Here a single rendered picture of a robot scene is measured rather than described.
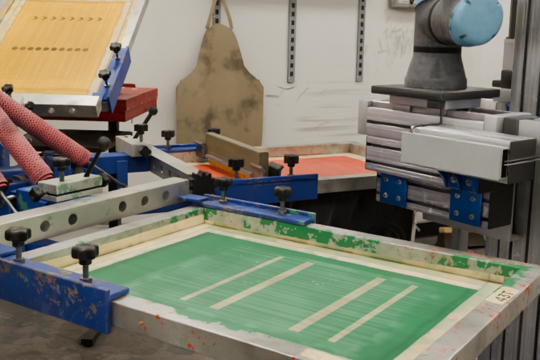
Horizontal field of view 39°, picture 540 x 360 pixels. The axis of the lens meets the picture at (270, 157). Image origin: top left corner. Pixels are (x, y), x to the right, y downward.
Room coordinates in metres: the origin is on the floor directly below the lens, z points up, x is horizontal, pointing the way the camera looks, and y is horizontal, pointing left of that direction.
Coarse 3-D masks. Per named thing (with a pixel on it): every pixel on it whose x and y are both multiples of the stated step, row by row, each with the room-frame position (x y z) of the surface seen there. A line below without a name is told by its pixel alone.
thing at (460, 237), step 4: (452, 228) 2.47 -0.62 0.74; (456, 228) 2.45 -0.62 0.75; (452, 232) 2.47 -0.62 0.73; (456, 232) 2.45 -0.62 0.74; (460, 232) 2.44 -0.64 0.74; (464, 232) 2.45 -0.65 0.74; (452, 236) 2.47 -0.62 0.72; (456, 236) 2.45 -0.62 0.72; (460, 236) 2.44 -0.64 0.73; (464, 236) 2.45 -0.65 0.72; (452, 240) 2.47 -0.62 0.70; (456, 240) 2.45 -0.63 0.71; (460, 240) 2.44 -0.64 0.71; (464, 240) 2.45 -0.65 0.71; (452, 244) 2.47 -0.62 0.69; (456, 244) 2.45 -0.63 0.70; (460, 244) 2.44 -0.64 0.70; (464, 244) 2.45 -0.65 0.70; (452, 248) 2.46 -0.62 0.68; (456, 248) 2.45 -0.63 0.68; (460, 248) 2.44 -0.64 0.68; (464, 248) 2.45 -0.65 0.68
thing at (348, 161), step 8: (272, 160) 2.52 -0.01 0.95; (280, 160) 2.52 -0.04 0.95; (304, 160) 2.53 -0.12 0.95; (312, 160) 2.53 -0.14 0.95; (320, 160) 2.54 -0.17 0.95; (336, 160) 2.54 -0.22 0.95; (344, 160) 2.55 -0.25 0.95; (352, 160) 2.55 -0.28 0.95; (360, 160) 2.55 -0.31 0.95; (200, 168) 2.35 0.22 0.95; (208, 168) 2.35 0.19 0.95; (216, 168) 2.35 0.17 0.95; (216, 176) 2.22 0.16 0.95; (224, 176) 2.23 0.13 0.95
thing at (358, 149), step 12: (300, 144) 2.66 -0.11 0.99; (312, 144) 2.66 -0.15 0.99; (324, 144) 2.67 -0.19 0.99; (336, 144) 2.68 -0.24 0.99; (348, 144) 2.71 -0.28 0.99; (360, 144) 2.69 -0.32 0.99; (180, 156) 2.43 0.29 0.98; (192, 156) 2.45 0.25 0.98; (276, 156) 2.58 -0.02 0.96; (324, 180) 2.03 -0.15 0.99; (336, 180) 2.05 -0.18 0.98; (348, 180) 2.07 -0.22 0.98; (360, 180) 2.09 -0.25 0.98; (372, 180) 2.10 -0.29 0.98; (324, 192) 2.04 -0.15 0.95
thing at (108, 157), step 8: (120, 152) 2.11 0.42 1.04; (88, 160) 2.02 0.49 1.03; (104, 160) 2.03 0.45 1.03; (112, 160) 2.04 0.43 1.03; (120, 160) 2.05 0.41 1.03; (128, 160) 2.06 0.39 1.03; (136, 160) 2.07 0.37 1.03; (144, 160) 2.08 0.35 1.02; (104, 168) 2.03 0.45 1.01; (112, 168) 2.04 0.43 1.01; (128, 168) 2.06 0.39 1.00; (136, 168) 2.07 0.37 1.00; (144, 168) 2.08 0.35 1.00
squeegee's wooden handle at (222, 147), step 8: (208, 136) 2.39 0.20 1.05; (216, 136) 2.34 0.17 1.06; (208, 144) 2.39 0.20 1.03; (216, 144) 2.33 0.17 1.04; (224, 144) 2.27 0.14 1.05; (232, 144) 2.21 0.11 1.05; (240, 144) 2.18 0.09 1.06; (208, 152) 2.39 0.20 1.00; (216, 152) 2.32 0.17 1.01; (224, 152) 2.27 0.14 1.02; (232, 152) 2.21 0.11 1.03; (240, 152) 2.16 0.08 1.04; (248, 152) 2.11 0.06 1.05; (256, 152) 2.06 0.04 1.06; (264, 152) 2.06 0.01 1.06; (224, 160) 2.27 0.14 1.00; (248, 160) 2.11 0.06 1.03; (256, 160) 2.06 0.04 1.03; (264, 160) 2.05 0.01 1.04; (248, 168) 2.11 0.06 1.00; (264, 168) 2.05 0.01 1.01
